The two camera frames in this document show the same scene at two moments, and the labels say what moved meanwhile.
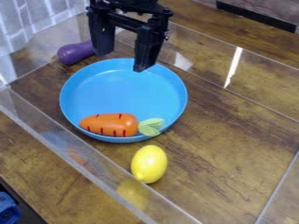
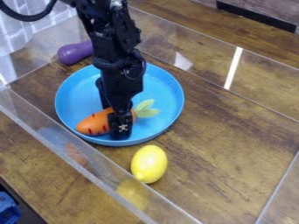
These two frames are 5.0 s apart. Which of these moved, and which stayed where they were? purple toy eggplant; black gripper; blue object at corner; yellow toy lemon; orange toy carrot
Moved: orange toy carrot; black gripper
Stayed: purple toy eggplant; yellow toy lemon; blue object at corner
